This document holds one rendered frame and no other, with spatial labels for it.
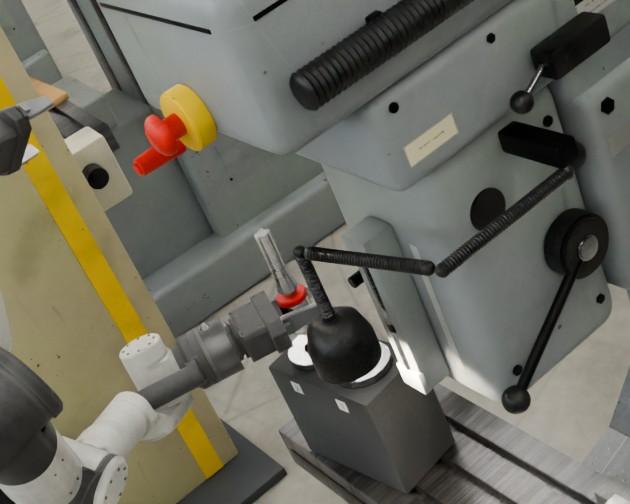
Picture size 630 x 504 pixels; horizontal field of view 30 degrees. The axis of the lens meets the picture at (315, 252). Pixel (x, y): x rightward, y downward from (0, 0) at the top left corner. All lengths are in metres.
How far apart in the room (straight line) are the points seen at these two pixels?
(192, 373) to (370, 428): 0.27
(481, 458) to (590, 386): 1.48
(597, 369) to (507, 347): 2.07
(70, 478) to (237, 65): 0.66
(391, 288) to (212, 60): 0.36
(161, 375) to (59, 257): 1.30
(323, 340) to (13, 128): 0.80
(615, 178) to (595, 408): 1.97
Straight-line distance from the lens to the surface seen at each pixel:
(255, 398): 3.66
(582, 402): 3.21
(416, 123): 1.05
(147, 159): 1.15
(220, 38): 0.93
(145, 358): 1.70
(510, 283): 1.21
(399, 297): 1.22
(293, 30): 0.94
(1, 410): 1.25
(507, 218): 1.07
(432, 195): 1.11
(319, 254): 1.12
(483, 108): 1.09
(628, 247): 1.29
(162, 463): 3.33
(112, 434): 1.60
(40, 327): 3.02
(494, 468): 1.77
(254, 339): 1.70
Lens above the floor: 2.17
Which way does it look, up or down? 31 degrees down
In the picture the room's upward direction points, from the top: 24 degrees counter-clockwise
